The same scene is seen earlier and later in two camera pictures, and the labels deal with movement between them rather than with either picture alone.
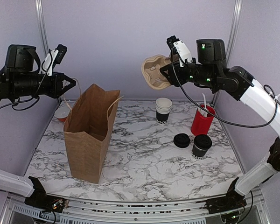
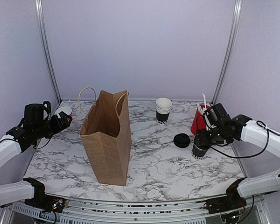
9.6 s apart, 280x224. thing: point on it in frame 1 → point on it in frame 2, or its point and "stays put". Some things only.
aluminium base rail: (16, 211) stays put
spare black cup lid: (181, 140) stays put
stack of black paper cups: (163, 107) stays put
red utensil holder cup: (201, 124) stays put
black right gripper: (173, 78) → (202, 139)
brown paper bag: (87, 123) → (106, 133)
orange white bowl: (61, 113) stays put
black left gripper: (56, 89) → (58, 126)
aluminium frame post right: (236, 11) stays put
